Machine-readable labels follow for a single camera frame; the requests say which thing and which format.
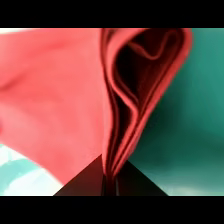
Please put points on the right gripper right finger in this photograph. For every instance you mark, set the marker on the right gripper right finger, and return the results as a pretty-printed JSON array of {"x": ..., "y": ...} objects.
[{"x": 138, "y": 182}]

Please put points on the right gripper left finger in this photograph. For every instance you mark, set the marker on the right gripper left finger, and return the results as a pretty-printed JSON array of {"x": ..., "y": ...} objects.
[{"x": 86, "y": 181}]

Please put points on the red T-shirt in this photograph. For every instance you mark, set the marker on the red T-shirt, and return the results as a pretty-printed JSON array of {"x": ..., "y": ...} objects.
[{"x": 56, "y": 96}]

